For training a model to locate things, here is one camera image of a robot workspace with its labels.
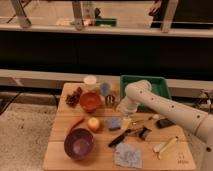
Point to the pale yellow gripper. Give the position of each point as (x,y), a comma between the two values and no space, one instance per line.
(126,120)

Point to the blue sponge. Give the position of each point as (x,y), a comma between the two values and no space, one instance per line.
(114,123)

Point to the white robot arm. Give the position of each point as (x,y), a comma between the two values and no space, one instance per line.
(197,122)

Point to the red bowl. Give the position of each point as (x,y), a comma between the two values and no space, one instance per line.
(90,102)

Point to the purple bowl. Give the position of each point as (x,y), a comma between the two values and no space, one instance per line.
(78,143)

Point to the black binder clip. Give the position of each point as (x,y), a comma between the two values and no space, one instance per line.
(144,133)

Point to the small metal cup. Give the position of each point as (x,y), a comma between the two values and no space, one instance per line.
(109,100)

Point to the metal spoon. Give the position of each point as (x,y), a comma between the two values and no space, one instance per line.
(153,117)

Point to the yellow red apple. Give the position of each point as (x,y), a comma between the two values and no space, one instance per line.
(94,124)

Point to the blue patterned cloth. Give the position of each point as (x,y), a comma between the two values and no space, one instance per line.
(128,156)

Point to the black rectangular block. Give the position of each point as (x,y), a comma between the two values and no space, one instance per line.
(164,123)

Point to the blue plastic cup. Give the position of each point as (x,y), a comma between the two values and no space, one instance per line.
(104,89)

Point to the wooden board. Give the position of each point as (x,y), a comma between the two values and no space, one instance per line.
(176,158)

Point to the orange carrot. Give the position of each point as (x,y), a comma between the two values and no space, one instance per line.
(75,123)

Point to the green plastic tray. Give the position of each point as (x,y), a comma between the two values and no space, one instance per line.
(158,85)

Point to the white lidded jar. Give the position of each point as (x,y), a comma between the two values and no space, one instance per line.
(90,82)

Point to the dark grape bunch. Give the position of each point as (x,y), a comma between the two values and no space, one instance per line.
(73,99)

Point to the green box in background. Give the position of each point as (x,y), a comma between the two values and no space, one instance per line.
(106,21)

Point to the yellow handled tool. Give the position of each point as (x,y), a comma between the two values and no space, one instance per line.
(161,148)

